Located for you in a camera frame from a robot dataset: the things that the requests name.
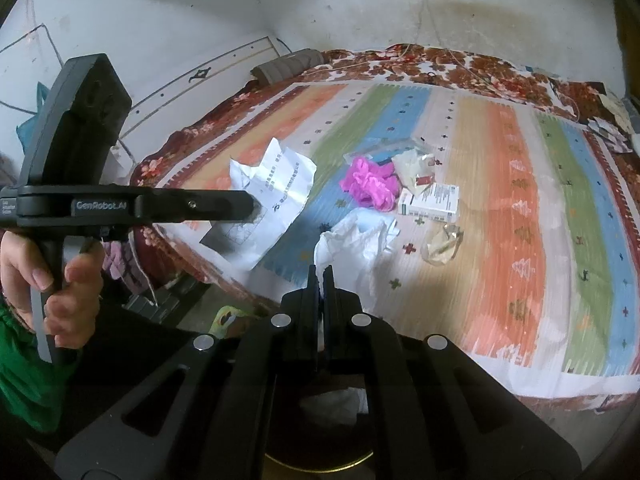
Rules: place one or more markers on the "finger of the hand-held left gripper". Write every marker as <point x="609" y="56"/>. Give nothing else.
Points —
<point x="210" y="205"/>

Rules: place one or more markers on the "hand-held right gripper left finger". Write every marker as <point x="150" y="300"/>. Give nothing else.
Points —
<point x="313" y="305"/>

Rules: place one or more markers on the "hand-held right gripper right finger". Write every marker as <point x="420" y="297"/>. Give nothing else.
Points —
<point x="330" y="305"/>

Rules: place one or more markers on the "white plastic bag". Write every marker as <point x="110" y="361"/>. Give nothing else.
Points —
<point x="355" y="245"/>

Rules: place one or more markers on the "white printed paper sheet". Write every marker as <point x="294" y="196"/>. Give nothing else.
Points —
<point x="285" y="180"/>

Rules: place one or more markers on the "clear wrapper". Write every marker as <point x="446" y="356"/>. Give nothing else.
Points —
<point x="442" y="247"/>

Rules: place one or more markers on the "pink plastic bag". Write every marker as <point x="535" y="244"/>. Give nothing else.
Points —
<point x="367" y="182"/>

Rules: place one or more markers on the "green and white medicine box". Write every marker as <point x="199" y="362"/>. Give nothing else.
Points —
<point x="435" y="202"/>

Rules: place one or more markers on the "gold-rimmed round bin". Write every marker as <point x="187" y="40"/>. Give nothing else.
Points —
<point x="320" y="462"/>

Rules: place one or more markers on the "beige wrapper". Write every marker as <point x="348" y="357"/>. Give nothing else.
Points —
<point x="410" y="165"/>

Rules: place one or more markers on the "person's left forearm green sleeve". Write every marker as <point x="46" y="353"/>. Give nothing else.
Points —
<point x="25" y="385"/>

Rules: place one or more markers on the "person's left hand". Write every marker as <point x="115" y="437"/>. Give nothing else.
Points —
<point x="17" y="270"/>

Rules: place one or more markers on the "teal plastic bag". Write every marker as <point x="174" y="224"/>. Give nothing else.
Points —
<point x="27" y="115"/>

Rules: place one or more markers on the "yellow green cloth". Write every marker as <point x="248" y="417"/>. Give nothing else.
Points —
<point x="230" y="317"/>

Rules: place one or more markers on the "purple cloth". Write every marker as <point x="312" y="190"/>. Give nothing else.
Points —
<point x="117" y="260"/>

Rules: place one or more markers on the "white decorated board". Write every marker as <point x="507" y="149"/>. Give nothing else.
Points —
<point x="200" y="90"/>

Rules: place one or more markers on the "grey folded cloth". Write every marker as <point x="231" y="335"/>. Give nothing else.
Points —
<point x="290" y="65"/>

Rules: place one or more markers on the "striped colourful blanket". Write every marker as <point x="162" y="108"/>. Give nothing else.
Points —
<point x="500" y="260"/>

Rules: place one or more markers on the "pile of clothes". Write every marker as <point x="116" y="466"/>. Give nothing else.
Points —
<point x="607" y="120"/>

